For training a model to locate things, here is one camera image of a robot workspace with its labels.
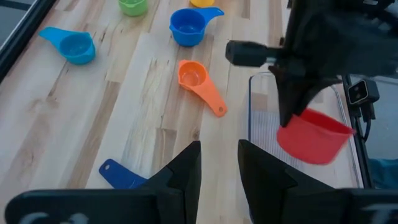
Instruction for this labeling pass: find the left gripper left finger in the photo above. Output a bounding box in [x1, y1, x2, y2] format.
[136, 140, 202, 224]

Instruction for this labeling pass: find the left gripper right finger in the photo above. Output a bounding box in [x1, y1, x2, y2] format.
[238, 139, 343, 224]

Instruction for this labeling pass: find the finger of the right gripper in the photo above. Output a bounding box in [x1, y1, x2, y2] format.
[269, 65, 315, 128]
[303, 70, 343, 110]

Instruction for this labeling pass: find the clear plastic basket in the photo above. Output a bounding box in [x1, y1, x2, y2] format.
[248, 70, 365, 191]

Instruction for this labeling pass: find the red measuring cup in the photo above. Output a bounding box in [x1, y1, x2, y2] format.
[276, 108, 356, 166]

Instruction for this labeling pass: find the small navy measuring cup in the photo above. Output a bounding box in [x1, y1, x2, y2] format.
[98, 158, 147, 190]

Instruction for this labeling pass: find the orange measuring cup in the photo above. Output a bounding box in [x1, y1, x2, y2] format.
[177, 59, 228, 118]

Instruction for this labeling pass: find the blue measuring cup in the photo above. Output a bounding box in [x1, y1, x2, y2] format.
[169, 6, 225, 47]

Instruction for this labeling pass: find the yellow measuring cup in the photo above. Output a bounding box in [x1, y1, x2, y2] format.
[189, 0, 215, 8]

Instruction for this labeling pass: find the cyan measuring cup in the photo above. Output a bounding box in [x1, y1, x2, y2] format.
[38, 26, 96, 65]

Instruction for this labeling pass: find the green measuring cup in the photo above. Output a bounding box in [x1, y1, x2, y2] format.
[118, 0, 149, 17]

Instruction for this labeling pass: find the small black camera box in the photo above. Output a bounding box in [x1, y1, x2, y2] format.
[346, 78, 381, 106]

